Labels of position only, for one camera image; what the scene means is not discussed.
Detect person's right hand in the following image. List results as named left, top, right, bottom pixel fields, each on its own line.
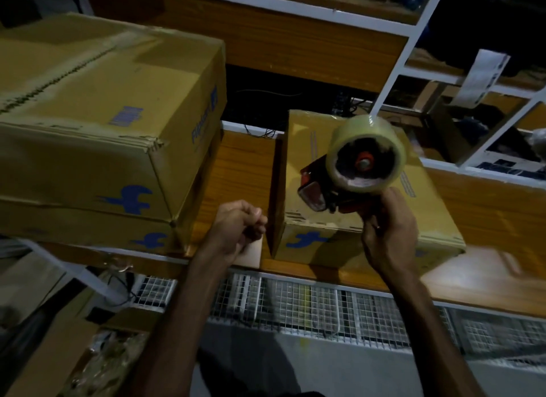
left=357, top=187, right=423, bottom=278

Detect flat brown cardboard sheets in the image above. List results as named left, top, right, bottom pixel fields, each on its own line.
left=0, top=249, right=158, bottom=397

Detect person's right forearm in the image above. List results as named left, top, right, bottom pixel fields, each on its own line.
left=377, top=260, right=493, bottom=397

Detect person's left hand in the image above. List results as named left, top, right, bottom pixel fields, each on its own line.
left=205, top=200, right=268, bottom=262

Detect red tape dispenser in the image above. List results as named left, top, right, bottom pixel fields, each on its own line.
left=297, top=154, right=380, bottom=229

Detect black cables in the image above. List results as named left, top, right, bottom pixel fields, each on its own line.
left=232, top=87, right=372, bottom=139

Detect white metal shelf frame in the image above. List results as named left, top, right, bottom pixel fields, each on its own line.
left=141, top=0, right=546, bottom=188

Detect open cardboard box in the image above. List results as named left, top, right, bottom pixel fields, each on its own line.
left=420, top=81, right=525, bottom=165

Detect clear packing tape roll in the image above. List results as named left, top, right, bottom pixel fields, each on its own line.
left=325, top=114, right=411, bottom=194

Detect white wire mesh basket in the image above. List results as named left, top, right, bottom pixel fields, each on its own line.
left=132, top=270, right=546, bottom=363

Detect large cardboard box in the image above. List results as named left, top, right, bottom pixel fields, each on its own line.
left=0, top=12, right=228, bottom=255

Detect white paper label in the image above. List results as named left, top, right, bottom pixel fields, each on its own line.
left=451, top=49, right=511, bottom=109

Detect person's left forearm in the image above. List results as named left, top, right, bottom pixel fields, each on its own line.
left=126, top=239, right=239, bottom=397

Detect small cardboard box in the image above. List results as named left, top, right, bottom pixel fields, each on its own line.
left=270, top=109, right=466, bottom=270

